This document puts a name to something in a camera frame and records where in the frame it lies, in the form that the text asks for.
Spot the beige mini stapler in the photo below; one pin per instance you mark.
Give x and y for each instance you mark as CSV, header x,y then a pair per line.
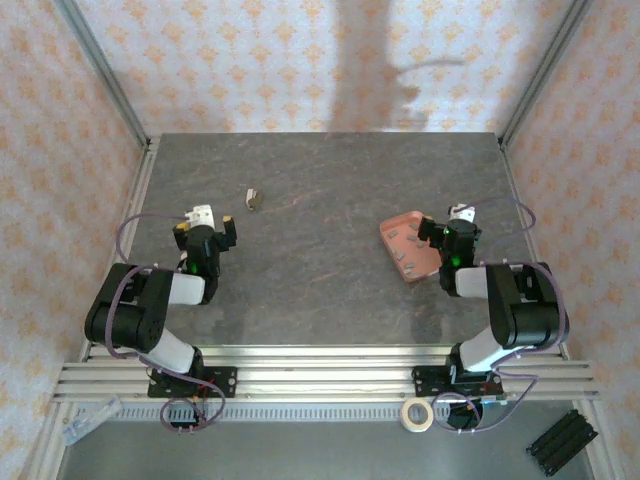
x,y
256,200

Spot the black aluminium extrusion piece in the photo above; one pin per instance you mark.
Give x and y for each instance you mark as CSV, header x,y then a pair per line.
x,y
562,442

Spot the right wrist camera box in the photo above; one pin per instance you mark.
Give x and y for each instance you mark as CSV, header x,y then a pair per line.
x,y
462,212

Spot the aluminium frame post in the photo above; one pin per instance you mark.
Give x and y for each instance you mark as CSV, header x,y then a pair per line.
x,y
107,75
542,75

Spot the aluminium rail beam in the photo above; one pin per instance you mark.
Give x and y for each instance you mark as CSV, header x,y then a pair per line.
x,y
325,375

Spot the pink plastic tray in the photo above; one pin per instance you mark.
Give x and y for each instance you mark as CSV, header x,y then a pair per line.
x,y
400,245

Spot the clear plastic bag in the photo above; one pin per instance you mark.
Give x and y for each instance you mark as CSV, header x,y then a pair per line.
x,y
90,420

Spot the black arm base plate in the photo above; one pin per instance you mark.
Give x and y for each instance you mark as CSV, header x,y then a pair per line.
x,y
427,382
222,382

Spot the white tape roll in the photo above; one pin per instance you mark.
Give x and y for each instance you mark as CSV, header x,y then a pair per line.
x,y
404,415

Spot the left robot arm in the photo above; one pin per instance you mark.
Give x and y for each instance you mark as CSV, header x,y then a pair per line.
x,y
125,320

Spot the aluminium side rail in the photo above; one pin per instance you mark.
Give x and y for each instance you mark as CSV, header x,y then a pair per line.
x,y
512,175
136,190

